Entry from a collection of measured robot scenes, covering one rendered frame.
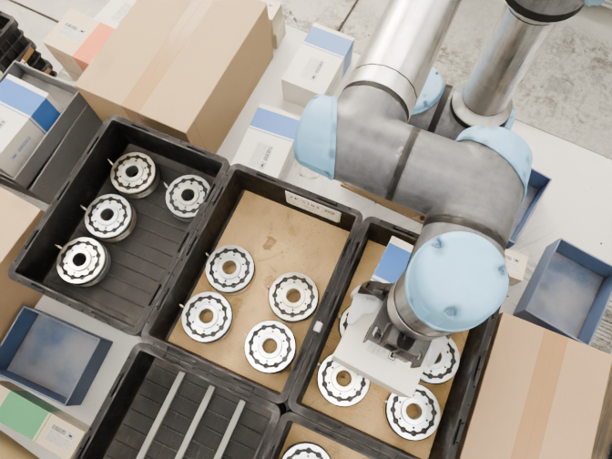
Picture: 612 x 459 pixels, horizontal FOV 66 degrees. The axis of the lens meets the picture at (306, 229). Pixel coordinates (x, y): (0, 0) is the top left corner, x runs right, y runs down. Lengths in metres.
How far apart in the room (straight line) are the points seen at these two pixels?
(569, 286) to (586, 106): 1.33
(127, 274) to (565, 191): 1.08
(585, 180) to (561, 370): 0.55
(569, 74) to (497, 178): 2.12
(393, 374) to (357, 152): 0.36
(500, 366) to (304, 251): 0.45
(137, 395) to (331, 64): 0.91
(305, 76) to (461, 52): 1.28
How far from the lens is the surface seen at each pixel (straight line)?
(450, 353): 1.00
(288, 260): 1.03
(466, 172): 0.44
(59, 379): 1.26
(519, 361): 1.04
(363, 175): 0.45
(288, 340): 0.97
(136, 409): 1.05
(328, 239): 1.04
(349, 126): 0.45
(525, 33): 0.81
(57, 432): 1.19
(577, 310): 1.29
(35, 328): 1.30
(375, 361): 0.69
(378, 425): 1.00
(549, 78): 2.50
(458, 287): 0.38
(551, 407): 1.06
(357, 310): 0.67
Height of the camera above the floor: 1.82
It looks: 71 degrees down
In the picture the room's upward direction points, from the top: 2 degrees counter-clockwise
